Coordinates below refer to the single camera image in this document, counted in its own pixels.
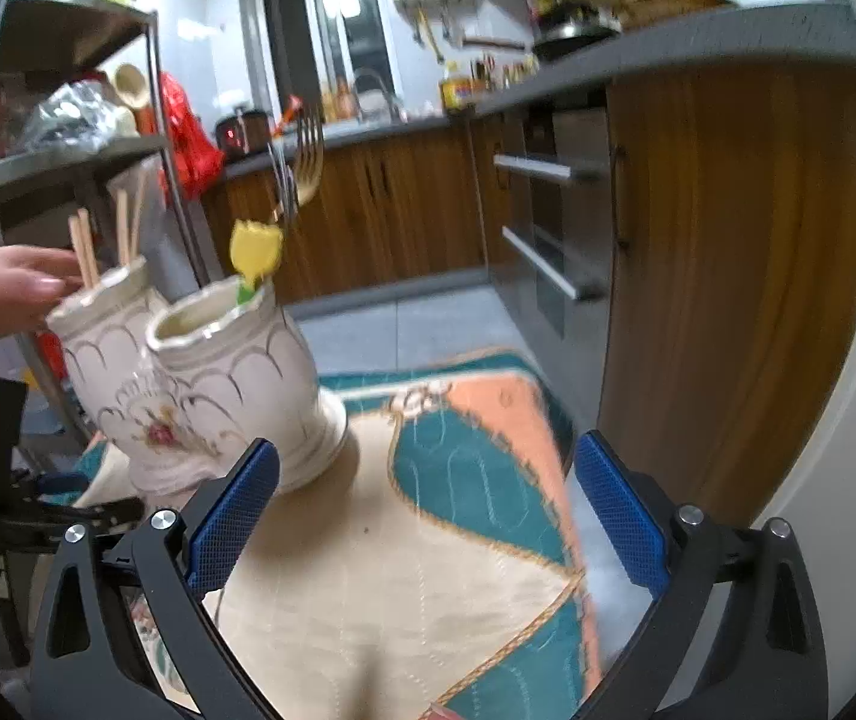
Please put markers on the printed teal and cream mat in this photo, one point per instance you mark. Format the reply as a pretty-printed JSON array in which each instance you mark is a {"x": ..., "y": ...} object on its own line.
[{"x": 398, "y": 577}]

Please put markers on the built-in steel oven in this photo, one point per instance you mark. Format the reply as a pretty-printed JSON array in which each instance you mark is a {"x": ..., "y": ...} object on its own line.
[{"x": 551, "y": 225}]

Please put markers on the cream plastic ladle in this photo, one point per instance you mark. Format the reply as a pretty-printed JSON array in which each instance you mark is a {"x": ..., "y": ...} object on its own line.
[{"x": 130, "y": 84}]

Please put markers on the white ceramic double utensil holder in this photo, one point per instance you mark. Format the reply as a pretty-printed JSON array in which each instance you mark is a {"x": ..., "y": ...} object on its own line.
[{"x": 248, "y": 390}]

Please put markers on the green yellow tulip spoon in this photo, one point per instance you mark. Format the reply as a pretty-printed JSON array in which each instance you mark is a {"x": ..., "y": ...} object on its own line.
[{"x": 255, "y": 247}]

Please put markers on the clear plastic bag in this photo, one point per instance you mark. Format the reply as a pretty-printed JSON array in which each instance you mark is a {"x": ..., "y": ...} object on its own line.
[{"x": 71, "y": 116}]

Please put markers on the steel kitchen faucet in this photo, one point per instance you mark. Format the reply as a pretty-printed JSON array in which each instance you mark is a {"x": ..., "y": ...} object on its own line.
[{"x": 375, "y": 94}]

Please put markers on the wooden sink cabinet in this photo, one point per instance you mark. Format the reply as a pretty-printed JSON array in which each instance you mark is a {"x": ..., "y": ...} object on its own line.
[{"x": 398, "y": 202}]

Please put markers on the dark red pressure cooker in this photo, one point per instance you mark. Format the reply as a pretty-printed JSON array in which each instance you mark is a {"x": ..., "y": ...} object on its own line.
[{"x": 242, "y": 133}]

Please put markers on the yellow label oil bottle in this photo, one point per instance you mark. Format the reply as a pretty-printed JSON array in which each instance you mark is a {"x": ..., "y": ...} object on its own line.
[{"x": 458, "y": 90}]

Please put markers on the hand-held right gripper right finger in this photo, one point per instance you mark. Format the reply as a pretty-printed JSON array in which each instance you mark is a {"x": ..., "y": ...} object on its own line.
[{"x": 623, "y": 517}]

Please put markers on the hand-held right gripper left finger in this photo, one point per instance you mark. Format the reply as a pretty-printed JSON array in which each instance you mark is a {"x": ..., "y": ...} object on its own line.
[{"x": 233, "y": 517}]

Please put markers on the wooden stove cabinet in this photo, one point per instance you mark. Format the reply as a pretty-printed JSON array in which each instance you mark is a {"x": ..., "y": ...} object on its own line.
[{"x": 735, "y": 277}]

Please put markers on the black wok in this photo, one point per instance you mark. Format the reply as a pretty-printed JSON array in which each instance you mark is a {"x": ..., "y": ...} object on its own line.
[{"x": 574, "y": 34}]

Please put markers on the silver metal fork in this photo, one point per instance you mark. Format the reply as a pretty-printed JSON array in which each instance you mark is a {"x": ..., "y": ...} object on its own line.
[{"x": 283, "y": 184}]

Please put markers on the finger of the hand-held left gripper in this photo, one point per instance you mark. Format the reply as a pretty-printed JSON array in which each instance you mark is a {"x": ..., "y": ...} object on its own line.
[
  {"x": 60, "y": 481},
  {"x": 113, "y": 511}
]

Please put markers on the person's left hand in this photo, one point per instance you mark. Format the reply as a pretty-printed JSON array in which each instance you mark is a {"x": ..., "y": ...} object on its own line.
[{"x": 0, "y": 292}]

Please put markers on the red plastic bag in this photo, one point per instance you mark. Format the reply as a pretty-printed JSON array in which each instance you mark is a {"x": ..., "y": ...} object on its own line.
[{"x": 188, "y": 135}]

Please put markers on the kitchen window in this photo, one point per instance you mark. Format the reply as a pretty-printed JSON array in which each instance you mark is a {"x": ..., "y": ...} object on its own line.
[{"x": 323, "y": 22}]

